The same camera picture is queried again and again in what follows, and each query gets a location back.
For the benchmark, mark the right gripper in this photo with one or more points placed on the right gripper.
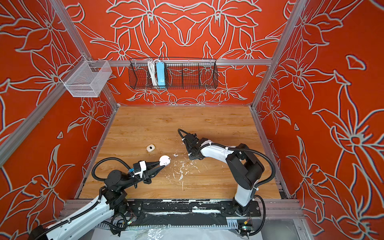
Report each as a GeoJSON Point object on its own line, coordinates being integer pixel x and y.
{"type": "Point", "coordinates": [190, 157]}

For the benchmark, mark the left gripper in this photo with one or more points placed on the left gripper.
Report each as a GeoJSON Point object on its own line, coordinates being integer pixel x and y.
{"type": "Point", "coordinates": [148, 174]}

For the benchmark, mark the white round puck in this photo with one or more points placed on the white round puck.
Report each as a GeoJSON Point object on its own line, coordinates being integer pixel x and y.
{"type": "Point", "coordinates": [164, 160]}

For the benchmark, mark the white earbud charging case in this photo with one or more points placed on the white earbud charging case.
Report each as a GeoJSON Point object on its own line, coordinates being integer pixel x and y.
{"type": "Point", "coordinates": [150, 148]}

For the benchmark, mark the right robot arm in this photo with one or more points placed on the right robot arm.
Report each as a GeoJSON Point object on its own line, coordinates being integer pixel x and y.
{"type": "Point", "coordinates": [250, 168]}

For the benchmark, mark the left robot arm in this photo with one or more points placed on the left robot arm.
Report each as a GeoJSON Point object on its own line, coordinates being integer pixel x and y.
{"type": "Point", "coordinates": [109, 207]}

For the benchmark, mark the blue white box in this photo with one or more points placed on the blue white box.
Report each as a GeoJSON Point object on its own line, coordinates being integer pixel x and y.
{"type": "Point", "coordinates": [160, 66]}

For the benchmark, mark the clear plastic bin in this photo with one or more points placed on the clear plastic bin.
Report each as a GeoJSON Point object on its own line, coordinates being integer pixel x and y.
{"type": "Point", "coordinates": [84, 81]}

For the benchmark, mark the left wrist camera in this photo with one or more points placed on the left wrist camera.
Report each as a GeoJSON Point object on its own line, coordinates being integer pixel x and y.
{"type": "Point", "coordinates": [138, 169]}

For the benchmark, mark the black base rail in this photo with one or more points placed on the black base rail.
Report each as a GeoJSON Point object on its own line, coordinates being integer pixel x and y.
{"type": "Point", "coordinates": [198, 213]}

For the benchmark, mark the black wire basket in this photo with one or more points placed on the black wire basket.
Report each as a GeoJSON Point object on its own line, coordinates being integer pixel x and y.
{"type": "Point", "coordinates": [187, 74]}

